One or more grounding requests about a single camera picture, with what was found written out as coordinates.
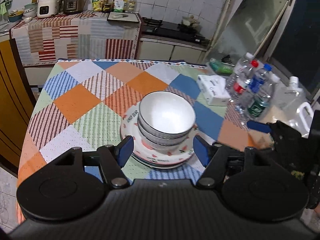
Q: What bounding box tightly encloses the oil bottle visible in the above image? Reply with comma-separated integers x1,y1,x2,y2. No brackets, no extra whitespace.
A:
127,0,137,13

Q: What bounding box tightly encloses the striped patchwork counter cloth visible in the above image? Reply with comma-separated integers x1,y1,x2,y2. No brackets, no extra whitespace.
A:
10,11,142,67

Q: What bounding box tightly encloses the green label water bottle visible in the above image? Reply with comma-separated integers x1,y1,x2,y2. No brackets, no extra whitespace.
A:
245,73,280,120

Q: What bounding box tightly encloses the white ribbed bowl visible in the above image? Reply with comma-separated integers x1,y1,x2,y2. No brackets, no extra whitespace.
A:
138,91,196,139
137,121,193,146

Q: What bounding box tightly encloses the white tissue pack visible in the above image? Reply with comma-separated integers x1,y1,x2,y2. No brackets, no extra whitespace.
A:
196,75,231,106

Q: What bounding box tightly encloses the red label water bottle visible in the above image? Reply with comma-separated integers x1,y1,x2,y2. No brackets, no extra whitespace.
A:
229,60,259,102

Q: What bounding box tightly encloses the black electric pressure cooker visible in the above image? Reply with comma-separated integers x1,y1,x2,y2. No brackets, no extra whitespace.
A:
63,0,86,15

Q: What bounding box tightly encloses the leaning metal board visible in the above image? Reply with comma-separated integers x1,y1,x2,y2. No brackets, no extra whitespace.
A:
205,0,288,64

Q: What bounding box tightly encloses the white sun plate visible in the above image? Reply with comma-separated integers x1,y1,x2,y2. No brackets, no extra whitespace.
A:
132,151,195,169

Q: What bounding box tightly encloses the black gas stove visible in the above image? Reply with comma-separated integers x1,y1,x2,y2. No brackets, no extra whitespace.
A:
142,17,209,46

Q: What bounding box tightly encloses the green plastic cup stack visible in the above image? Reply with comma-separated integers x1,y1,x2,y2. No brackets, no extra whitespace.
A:
209,58,234,75

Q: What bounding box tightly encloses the white rice cooker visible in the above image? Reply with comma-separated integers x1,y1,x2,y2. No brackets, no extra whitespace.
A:
37,0,60,18

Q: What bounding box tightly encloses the wooden chair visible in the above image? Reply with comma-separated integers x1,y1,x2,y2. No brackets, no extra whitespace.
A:
0,39,36,177

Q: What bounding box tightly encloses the black framed cutting board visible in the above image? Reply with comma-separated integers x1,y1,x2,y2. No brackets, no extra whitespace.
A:
107,12,140,23

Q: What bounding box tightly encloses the blue label water bottle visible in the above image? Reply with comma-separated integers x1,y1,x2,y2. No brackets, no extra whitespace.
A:
239,64,272,112

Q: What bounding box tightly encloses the clear label-less water bottle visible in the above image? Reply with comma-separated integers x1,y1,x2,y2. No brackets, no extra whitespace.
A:
230,53,254,85

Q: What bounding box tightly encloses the pink rabbit carrot plate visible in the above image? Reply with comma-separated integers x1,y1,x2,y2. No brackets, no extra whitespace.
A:
120,103,198,157

